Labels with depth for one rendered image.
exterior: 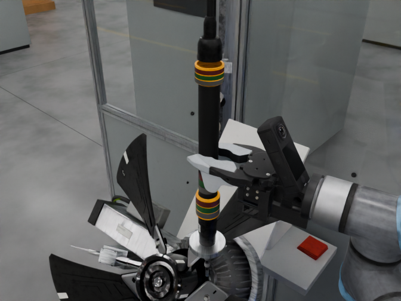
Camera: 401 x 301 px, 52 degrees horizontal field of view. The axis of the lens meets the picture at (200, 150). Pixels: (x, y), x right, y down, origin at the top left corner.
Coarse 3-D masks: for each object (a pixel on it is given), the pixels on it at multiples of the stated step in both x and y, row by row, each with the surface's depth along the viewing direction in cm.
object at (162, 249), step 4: (156, 228) 94; (156, 232) 96; (156, 236) 98; (160, 236) 93; (160, 240) 93; (160, 244) 96; (160, 248) 97; (164, 248) 92; (160, 252) 99; (164, 252) 93
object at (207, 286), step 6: (204, 282) 91; (210, 282) 91; (198, 288) 89; (204, 288) 90; (210, 288) 90; (216, 288) 90; (192, 294) 88; (198, 294) 88; (204, 294) 88; (210, 294) 89; (216, 294) 89; (222, 294) 89; (186, 300) 86; (192, 300) 87; (198, 300) 87; (204, 300) 87; (210, 300) 87; (216, 300) 87; (222, 300) 88
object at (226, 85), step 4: (224, 60) 128; (228, 60) 128; (224, 64) 126; (228, 64) 126; (224, 68) 123; (228, 68) 123; (224, 72) 121; (228, 72) 121; (224, 76) 121; (228, 76) 121; (224, 80) 122; (228, 80) 122; (224, 84) 122; (228, 84) 122; (224, 88) 123; (228, 88) 123; (224, 92) 124; (228, 92) 124
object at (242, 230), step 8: (232, 200) 94; (224, 208) 95; (232, 208) 91; (224, 216) 91; (232, 216) 88; (240, 216) 86; (224, 224) 88; (232, 224) 86; (240, 224) 84; (248, 224) 83; (256, 224) 81; (264, 224) 80; (224, 232) 86; (232, 232) 84; (240, 232) 82
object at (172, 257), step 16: (160, 256) 88; (176, 256) 90; (144, 272) 90; (160, 272) 88; (176, 272) 85; (192, 272) 90; (144, 288) 89; (160, 288) 88; (176, 288) 85; (192, 288) 88
